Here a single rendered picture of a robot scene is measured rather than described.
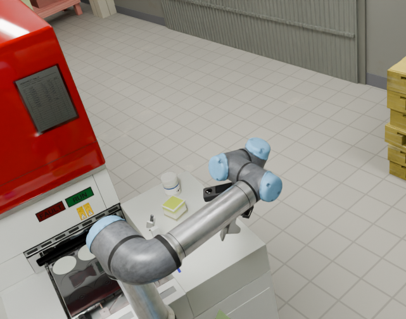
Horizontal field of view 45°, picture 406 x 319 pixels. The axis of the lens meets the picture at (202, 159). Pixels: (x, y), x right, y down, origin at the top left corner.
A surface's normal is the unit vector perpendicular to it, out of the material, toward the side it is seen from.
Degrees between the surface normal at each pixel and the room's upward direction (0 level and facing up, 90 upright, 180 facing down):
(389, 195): 0
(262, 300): 90
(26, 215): 90
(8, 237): 90
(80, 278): 0
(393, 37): 90
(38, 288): 0
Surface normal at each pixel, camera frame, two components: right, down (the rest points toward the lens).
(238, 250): -0.20, -0.79
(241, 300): 0.50, 0.43
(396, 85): -0.73, 0.51
